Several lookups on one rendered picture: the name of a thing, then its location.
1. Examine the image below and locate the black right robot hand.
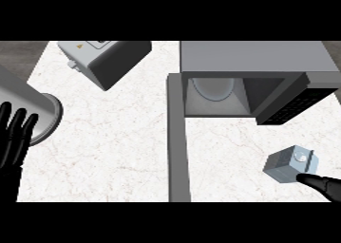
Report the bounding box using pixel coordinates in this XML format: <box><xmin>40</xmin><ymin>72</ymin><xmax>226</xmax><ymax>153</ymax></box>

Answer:
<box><xmin>295</xmin><ymin>102</ymin><xmax>341</xmax><ymax>203</ymax></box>

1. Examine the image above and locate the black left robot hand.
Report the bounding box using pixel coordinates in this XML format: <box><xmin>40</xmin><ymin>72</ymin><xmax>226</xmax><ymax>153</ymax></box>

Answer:
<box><xmin>0</xmin><ymin>101</ymin><xmax>40</xmax><ymax>203</ymax></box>

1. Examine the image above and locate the grey microwave door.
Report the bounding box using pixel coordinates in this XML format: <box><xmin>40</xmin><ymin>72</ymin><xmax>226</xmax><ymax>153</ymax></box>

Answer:
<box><xmin>166</xmin><ymin>72</ymin><xmax>192</xmax><ymax>203</ymax></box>

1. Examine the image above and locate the grey microwave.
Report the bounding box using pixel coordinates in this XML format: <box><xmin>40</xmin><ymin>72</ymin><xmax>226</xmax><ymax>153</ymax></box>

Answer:
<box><xmin>179</xmin><ymin>41</ymin><xmax>341</xmax><ymax>126</ymax></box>

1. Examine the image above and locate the glass microwave turntable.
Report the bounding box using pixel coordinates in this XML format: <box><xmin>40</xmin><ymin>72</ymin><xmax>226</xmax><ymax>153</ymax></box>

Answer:
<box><xmin>191</xmin><ymin>78</ymin><xmax>236</xmax><ymax>103</ymax></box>

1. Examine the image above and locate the grey cylindrical pot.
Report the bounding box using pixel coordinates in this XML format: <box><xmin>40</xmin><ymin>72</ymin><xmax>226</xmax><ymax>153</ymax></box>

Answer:
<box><xmin>0</xmin><ymin>59</ymin><xmax>65</xmax><ymax>147</ymax></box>

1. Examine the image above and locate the white toaster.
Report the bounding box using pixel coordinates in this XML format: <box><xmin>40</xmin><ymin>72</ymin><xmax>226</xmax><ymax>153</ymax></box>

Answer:
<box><xmin>56</xmin><ymin>41</ymin><xmax>154</xmax><ymax>92</ymax></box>

